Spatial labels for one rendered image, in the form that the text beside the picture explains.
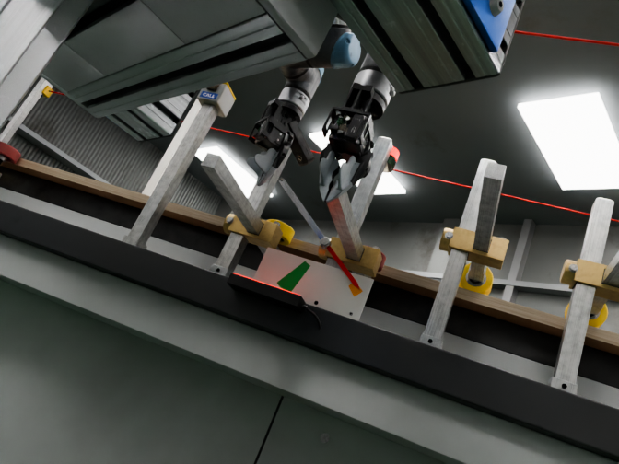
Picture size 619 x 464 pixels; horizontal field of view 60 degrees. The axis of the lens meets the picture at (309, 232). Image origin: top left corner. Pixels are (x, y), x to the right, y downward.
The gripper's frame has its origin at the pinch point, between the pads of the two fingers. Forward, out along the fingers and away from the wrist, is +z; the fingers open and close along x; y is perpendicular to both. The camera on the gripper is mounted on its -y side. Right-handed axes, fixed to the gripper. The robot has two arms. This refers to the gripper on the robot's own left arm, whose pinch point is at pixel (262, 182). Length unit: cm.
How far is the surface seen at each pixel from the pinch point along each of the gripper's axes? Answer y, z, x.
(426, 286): -42.0, 6.3, 18.6
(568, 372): -50, 20, 53
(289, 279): -12.0, 19.6, 9.3
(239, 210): 4.9, 11.5, 7.0
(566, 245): -422, -228, -210
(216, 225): -3.6, 7.0, -27.3
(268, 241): -6.6, 12.6, 2.6
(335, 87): -141, -254, -297
